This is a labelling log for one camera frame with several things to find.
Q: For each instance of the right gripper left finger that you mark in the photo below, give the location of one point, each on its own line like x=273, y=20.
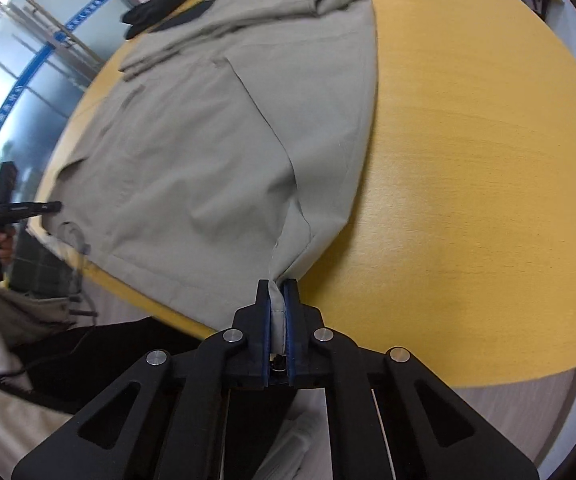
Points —
x=172, y=417

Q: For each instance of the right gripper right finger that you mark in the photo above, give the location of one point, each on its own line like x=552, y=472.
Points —
x=388, y=415

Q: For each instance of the person's beige coat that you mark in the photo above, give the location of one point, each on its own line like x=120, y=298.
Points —
x=46, y=380

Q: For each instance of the beige and black jacket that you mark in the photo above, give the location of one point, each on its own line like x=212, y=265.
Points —
x=229, y=152

